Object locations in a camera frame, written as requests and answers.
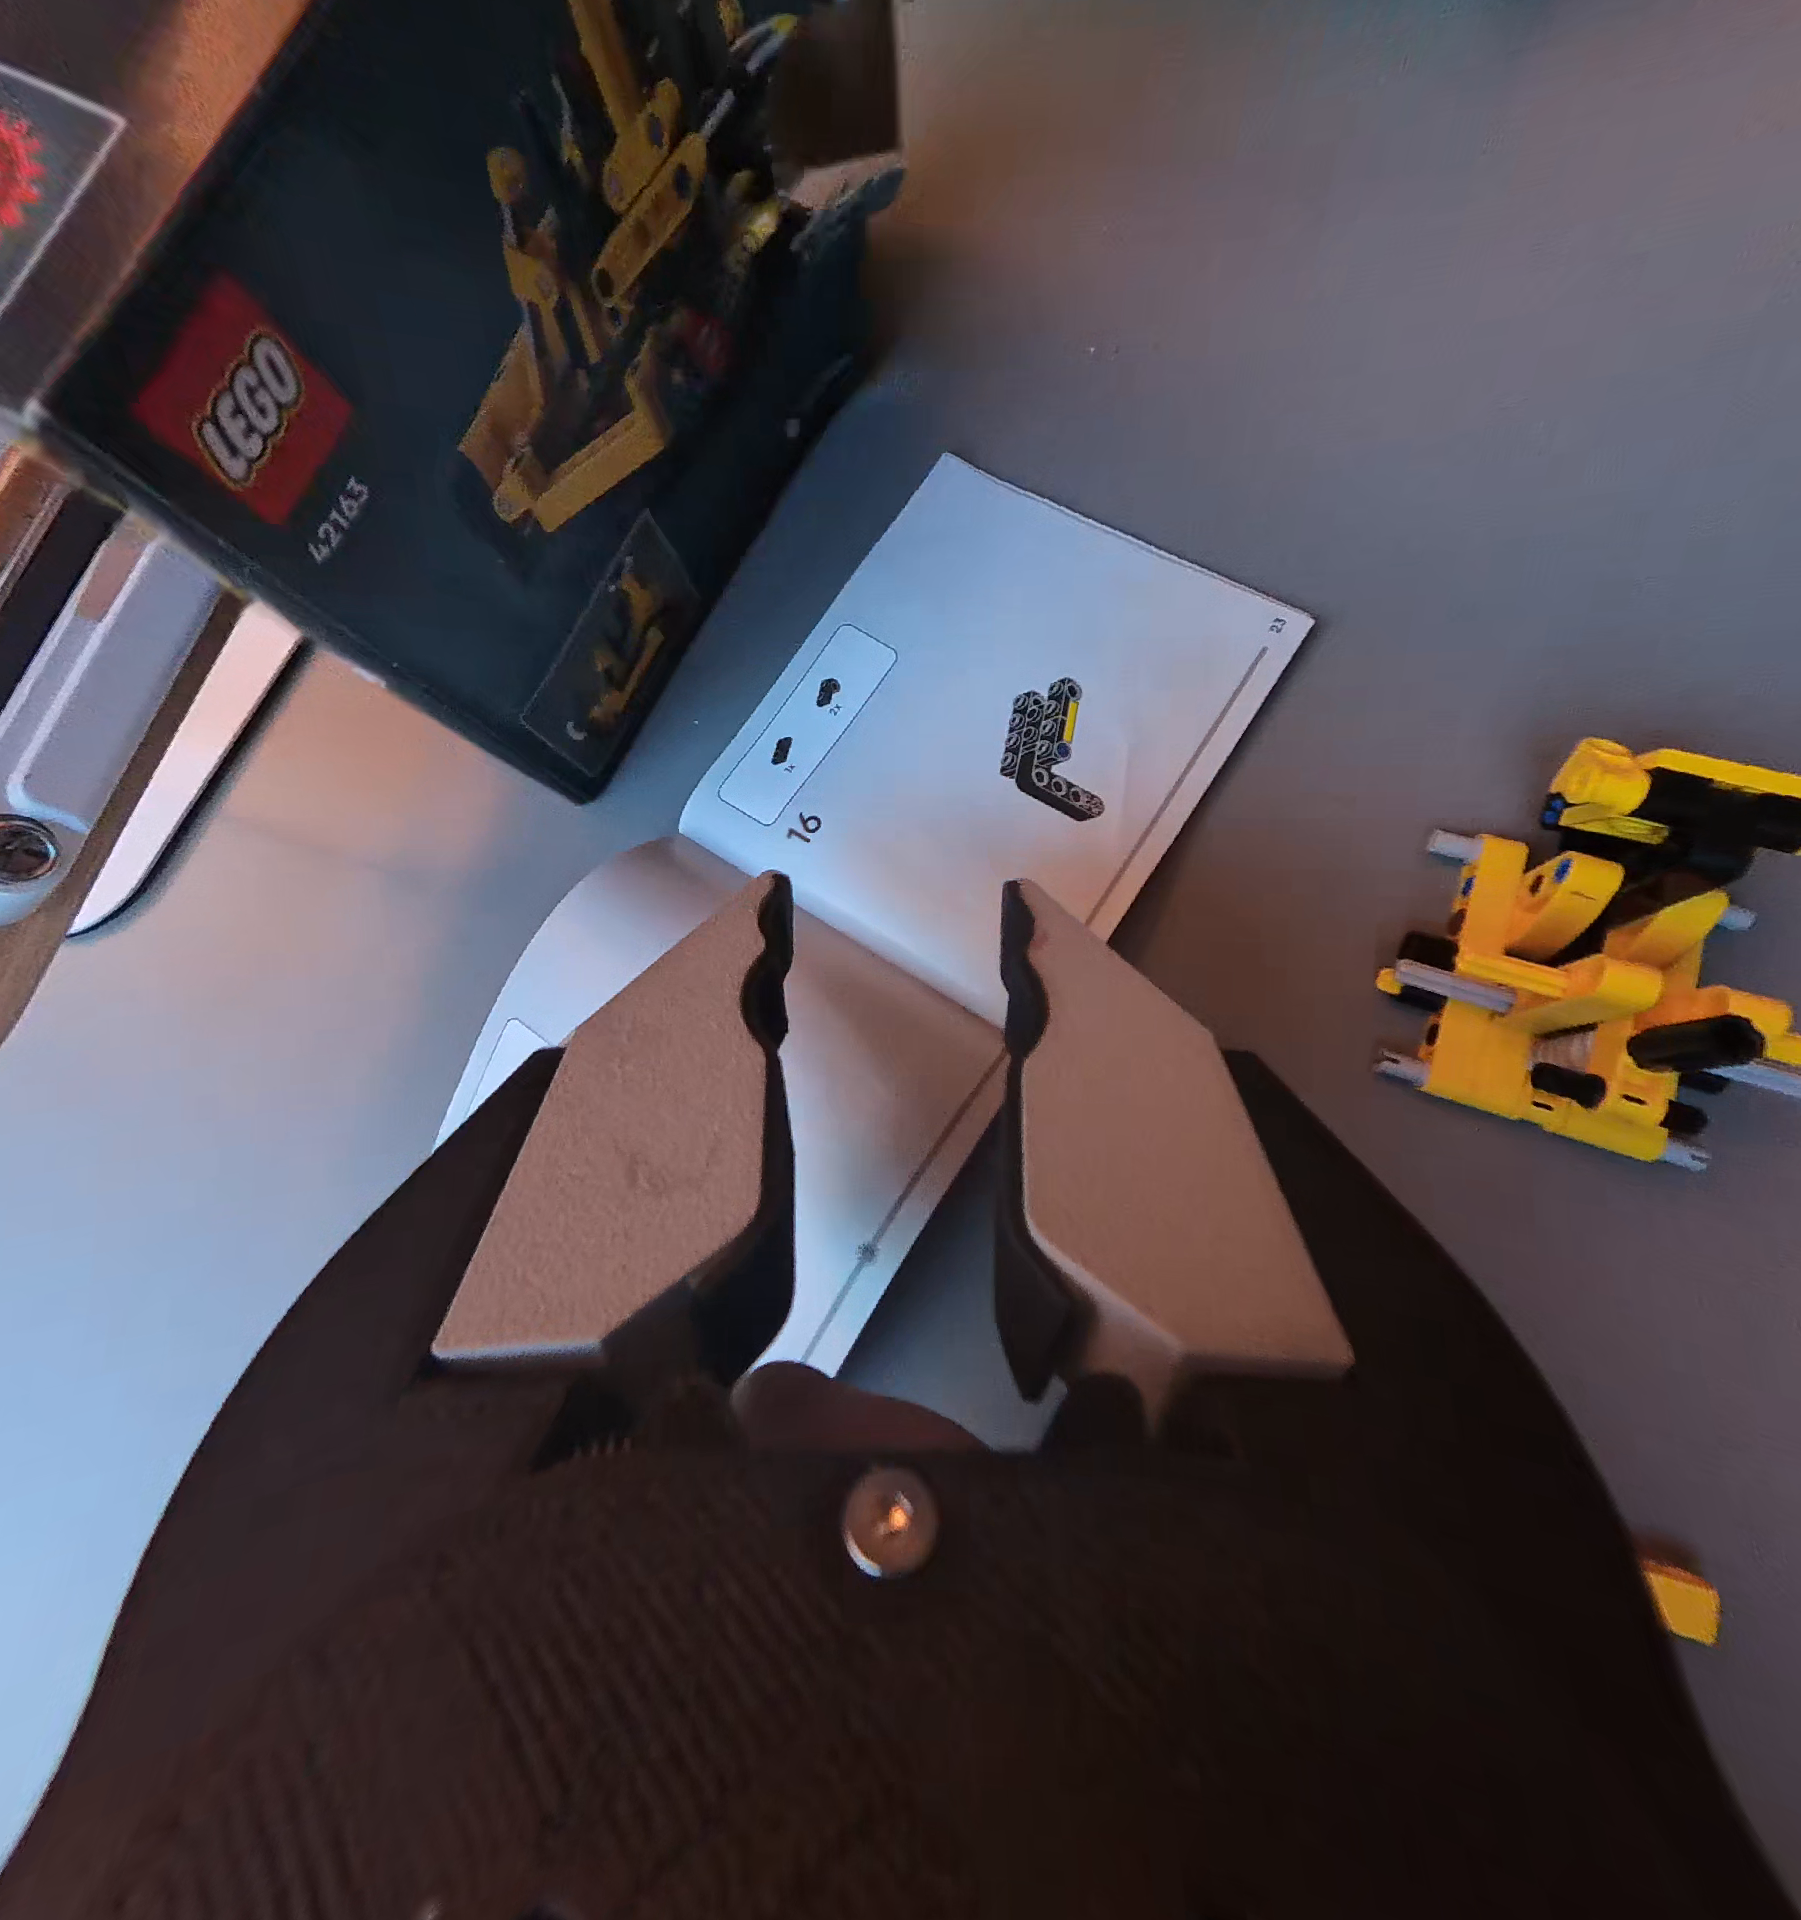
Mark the yellow lego beam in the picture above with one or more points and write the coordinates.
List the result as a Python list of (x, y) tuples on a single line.
[(1682, 1598)]

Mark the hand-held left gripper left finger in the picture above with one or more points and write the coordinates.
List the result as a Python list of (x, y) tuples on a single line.
[(630, 1170)]

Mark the white instruction booklet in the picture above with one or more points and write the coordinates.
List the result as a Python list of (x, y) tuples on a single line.
[(989, 629)]

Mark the yellow black lego model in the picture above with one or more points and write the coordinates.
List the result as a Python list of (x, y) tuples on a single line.
[(1530, 1036)]

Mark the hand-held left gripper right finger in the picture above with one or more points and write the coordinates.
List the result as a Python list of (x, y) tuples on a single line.
[(1169, 1199)]

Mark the white stand base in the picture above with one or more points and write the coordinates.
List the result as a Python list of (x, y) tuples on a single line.
[(165, 705)]

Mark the black lego box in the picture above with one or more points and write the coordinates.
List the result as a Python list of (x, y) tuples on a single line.
[(392, 300)]

